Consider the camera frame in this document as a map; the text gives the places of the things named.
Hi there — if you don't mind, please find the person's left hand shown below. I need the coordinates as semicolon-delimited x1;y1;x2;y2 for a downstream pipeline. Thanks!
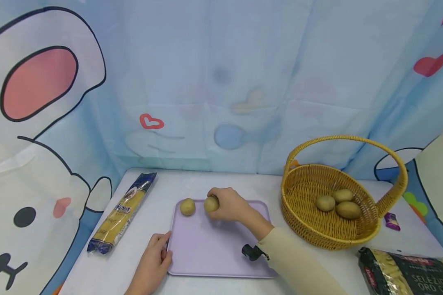
132;231;174;290

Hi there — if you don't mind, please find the person's right hand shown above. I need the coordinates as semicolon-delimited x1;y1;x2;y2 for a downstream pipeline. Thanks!
207;187;260;234

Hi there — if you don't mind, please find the lilac plastic tray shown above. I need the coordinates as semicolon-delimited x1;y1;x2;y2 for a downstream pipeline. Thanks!
165;200;280;279

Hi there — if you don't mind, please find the person's left forearm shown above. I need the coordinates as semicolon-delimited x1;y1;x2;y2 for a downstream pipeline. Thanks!
124;282;150;295

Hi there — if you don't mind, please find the person's right forearm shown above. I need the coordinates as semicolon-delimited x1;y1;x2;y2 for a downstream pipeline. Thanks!
249;214;349;295

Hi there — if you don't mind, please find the black wrist band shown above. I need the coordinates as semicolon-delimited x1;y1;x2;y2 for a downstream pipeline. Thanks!
242;244;269;261

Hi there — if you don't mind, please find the blue spaghetti packet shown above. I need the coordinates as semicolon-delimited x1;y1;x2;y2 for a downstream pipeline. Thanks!
87;172;158;255

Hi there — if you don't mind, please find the yellow wicker basket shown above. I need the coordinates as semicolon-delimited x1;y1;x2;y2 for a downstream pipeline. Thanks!
281;136;409;251

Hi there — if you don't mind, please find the small purple candy wrapper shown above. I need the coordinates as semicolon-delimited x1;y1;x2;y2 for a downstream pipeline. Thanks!
384;213;401;231

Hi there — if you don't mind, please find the black pasta bag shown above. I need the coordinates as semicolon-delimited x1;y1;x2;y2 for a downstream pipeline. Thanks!
358;247;443;295

